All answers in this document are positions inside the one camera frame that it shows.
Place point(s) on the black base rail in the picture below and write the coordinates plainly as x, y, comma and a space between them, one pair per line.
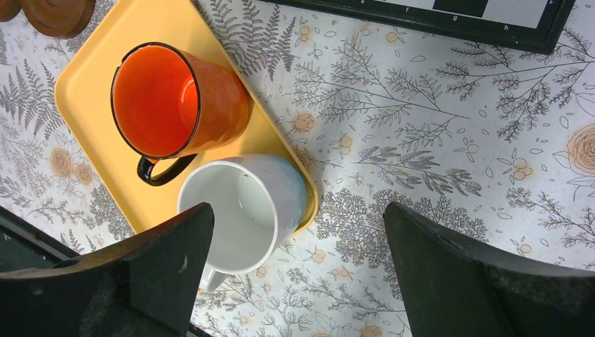
25, 246

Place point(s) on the white mug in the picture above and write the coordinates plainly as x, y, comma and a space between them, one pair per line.
258, 201

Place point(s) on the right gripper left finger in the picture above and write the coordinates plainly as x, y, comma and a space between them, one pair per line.
144, 285

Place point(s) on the orange enamel mug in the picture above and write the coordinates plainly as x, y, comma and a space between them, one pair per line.
169, 105

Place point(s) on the brown wooden coaster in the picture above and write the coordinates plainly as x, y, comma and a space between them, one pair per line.
58, 18
9, 9

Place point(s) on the black white chessboard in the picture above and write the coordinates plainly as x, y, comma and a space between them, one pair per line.
531, 25

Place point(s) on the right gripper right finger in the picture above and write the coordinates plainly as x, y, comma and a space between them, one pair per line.
454, 285

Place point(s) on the floral tablecloth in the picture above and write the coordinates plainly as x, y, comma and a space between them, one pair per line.
490, 142

